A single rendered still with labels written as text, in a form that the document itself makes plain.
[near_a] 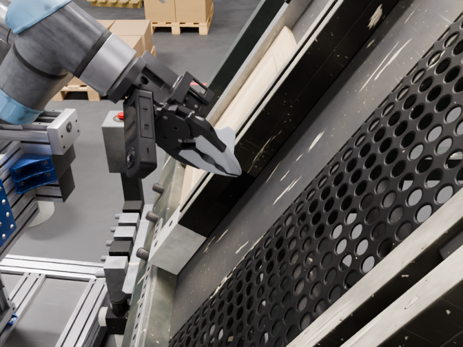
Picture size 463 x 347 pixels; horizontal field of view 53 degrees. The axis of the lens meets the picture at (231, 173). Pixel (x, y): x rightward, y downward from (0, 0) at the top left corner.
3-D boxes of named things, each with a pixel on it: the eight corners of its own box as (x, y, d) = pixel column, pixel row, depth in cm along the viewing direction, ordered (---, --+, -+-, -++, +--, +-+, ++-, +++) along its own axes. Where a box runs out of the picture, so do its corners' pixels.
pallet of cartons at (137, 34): (134, 104, 385) (128, 58, 364) (38, 100, 394) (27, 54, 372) (167, 58, 482) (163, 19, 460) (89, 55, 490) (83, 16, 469)
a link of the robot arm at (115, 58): (93, 56, 56) (70, 90, 62) (125, 80, 58) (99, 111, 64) (120, 23, 61) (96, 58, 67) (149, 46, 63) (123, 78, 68)
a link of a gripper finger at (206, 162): (248, 152, 72) (201, 115, 69) (237, 180, 68) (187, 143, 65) (235, 160, 74) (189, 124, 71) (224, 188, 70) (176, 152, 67)
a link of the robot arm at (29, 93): (54, 105, 74) (89, 56, 69) (19, 138, 65) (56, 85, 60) (11, 73, 72) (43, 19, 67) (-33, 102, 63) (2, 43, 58)
